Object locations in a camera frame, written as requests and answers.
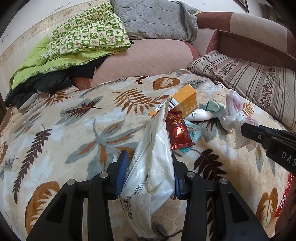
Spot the white plastic wipes packet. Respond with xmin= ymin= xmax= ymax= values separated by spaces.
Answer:
xmin=120 ymin=100 xmax=175 ymax=238

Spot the green checkered quilt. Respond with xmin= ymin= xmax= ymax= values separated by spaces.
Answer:
xmin=10 ymin=2 xmax=131 ymax=89

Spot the white pink tissue bag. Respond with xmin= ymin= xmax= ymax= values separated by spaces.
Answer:
xmin=220 ymin=90 xmax=259 ymax=152

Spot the red foil snack packet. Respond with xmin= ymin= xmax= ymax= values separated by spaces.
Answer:
xmin=166 ymin=110 xmax=195 ymax=150

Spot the white spray bottle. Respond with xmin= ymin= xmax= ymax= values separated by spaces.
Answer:
xmin=185 ymin=109 xmax=216 ymax=121

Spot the grey quilted pillow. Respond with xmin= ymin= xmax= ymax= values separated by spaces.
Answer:
xmin=110 ymin=0 xmax=198 ymax=44

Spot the teal cartoon wipes pouch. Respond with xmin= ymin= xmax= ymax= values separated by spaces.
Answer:
xmin=174 ymin=120 xmax=203 ymax=156

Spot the framed picture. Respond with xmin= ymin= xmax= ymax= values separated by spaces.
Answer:
xmin=233 ymin=0 xmax=249 ymax=13

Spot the pink quilted bolster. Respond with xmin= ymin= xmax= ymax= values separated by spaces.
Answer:
xmin=74 ymin=39 xmax=200 ymax=90

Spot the brown patchwork headboard cushion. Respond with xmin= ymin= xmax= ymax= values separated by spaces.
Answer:
xmin=193 ymin=12 xmax=295 ymax=70

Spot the orange medicine box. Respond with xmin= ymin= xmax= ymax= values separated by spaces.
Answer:
xmin=149 ymin=84 xmax=198 ymax=117

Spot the black garment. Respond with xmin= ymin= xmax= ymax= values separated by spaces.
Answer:
xmin=4 ymin=56 xmax=107 ymax=108

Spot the red plastic mesh basket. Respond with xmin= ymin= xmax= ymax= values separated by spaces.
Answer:
xmin=275 ymin=173 xmax=294 ymax=217

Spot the striped floral pillow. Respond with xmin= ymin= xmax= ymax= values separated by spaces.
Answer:
xmin=189 ymin=51 xmax=295 ymax=132

